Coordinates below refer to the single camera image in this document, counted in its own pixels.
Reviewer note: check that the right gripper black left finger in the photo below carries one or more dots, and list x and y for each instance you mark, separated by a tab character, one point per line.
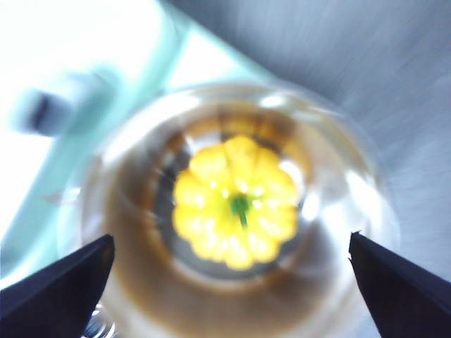
60	288

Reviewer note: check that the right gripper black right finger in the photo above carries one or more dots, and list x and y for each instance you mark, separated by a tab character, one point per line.
398	288

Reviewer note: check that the yellow toy pumpkin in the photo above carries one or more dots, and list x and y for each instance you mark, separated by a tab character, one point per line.
236	204

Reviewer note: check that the mint green griddle cover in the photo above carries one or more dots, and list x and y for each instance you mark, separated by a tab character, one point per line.
70	35

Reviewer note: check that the mint green cooker base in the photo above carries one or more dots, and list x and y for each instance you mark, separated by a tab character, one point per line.
211	67

